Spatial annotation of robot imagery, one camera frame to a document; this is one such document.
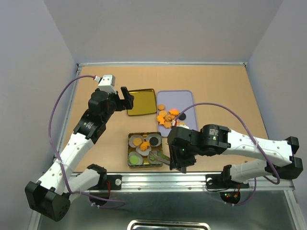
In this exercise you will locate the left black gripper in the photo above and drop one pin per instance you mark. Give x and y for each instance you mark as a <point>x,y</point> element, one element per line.
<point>128,98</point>

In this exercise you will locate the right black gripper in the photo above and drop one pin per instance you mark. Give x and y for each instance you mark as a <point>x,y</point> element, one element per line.
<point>177,160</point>

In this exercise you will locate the black sandwich cookie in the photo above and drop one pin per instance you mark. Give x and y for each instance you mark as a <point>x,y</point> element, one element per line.
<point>154,141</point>
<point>182,117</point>

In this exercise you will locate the orange fish cookie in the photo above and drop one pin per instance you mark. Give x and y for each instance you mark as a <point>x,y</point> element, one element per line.
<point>174,112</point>
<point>145,145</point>
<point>160,120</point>

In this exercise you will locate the green sandwich cookie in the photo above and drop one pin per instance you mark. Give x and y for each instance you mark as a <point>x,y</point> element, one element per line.
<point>134,159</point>

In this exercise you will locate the round dotted biscuit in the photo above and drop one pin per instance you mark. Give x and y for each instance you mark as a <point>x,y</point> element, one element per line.
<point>137,141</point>

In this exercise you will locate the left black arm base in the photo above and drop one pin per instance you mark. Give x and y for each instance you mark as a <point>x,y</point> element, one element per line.
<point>110,183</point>

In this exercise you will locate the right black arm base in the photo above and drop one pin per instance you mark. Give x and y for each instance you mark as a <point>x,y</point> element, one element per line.
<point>230,192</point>

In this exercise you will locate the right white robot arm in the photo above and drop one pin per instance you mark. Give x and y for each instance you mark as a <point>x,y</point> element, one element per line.
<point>270,157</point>

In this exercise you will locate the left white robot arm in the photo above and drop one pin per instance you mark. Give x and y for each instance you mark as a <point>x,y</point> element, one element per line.
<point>52,194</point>

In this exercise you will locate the gold tin lid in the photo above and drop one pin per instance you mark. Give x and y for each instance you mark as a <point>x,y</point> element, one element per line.
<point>144,102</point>

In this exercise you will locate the green christmas cookie tin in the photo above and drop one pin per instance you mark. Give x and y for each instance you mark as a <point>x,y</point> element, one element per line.
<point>145,164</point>

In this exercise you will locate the plain round tan cookie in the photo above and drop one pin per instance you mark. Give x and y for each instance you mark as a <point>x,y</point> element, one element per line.
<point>161,107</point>

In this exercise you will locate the orange swirl meringue cookie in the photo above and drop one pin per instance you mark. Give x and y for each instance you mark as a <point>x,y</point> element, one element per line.
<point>168,118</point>

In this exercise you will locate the steel tray front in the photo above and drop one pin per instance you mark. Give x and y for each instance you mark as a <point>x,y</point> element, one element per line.
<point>166,225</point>

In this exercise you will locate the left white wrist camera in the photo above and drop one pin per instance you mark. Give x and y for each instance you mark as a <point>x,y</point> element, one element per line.
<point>107,84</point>

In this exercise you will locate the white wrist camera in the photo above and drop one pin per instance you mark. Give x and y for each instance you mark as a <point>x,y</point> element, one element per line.
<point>180,124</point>
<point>107,84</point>

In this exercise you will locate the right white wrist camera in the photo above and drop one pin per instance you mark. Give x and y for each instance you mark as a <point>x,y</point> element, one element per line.
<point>180,124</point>

